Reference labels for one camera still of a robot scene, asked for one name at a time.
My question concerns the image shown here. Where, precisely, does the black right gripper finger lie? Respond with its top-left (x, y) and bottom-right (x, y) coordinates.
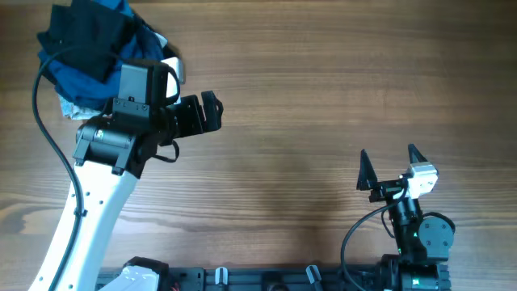
top-left (408, 144), bottom-right (427, 164)
top-left (356, 149), bottom-right (378, 191)

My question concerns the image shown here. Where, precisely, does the black polo shirt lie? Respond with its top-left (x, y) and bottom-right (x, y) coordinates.
top-left (37, 0), bottom-right (137, 82)

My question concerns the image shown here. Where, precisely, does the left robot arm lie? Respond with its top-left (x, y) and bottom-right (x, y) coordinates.
top-left (29, 162), bottom-right (170, 291)

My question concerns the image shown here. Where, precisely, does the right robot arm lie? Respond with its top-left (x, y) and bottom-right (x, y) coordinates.
top-left (357, 144), bottom-right (456, 290)

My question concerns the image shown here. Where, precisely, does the blue shirt on pile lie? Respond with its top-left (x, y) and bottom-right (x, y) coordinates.
top-left (37, 0), bottom-right (164, 110)

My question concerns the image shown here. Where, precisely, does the white garment in pile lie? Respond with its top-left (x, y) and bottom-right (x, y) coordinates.
top-left (49, 29), bottom-right (165, 120)

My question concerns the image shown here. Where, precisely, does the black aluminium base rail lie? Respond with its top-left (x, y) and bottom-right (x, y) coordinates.
top-left (96, 264), bottom-right (452, 291)

